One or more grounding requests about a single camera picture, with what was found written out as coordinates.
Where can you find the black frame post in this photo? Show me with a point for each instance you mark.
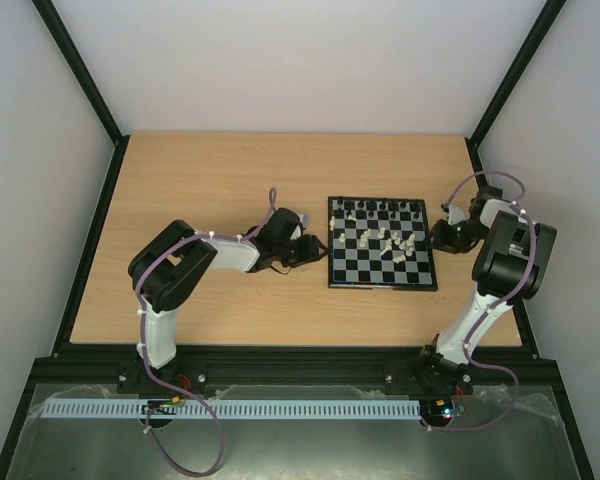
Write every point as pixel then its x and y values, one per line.
pixel 543 23
pixel 60 34

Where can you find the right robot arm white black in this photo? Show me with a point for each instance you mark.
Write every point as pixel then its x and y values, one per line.
pixel 511 265

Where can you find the right black frame post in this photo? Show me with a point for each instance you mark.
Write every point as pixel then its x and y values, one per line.
pixel 543 23

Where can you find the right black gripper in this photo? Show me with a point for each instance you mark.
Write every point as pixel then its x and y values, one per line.
pixel 441 236

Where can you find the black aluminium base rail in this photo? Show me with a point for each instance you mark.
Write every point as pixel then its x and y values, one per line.
pixel 204 369

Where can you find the transparent plastic sheet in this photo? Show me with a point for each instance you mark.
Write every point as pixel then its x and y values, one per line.
pixel 489 436

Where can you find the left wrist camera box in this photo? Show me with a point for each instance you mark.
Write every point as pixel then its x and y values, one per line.
pixel 304 219

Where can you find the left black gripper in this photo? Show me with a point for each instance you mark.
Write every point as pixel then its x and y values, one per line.
pixel 310 251

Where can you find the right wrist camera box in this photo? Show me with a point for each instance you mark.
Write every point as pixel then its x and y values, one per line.
pixel 455 214

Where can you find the grey slotted cable duct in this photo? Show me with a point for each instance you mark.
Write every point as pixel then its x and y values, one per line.
pixel 234 409

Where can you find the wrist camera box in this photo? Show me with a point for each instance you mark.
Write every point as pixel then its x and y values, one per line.
pixel 455 214
pixel 304 219

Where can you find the left black frame post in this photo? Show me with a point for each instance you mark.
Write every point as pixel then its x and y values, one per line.
pixel 60 34

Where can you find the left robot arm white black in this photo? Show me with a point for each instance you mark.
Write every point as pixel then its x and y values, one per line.
pixel 167 270

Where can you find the black white chess board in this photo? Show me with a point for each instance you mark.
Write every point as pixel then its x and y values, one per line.
pixel 366 233

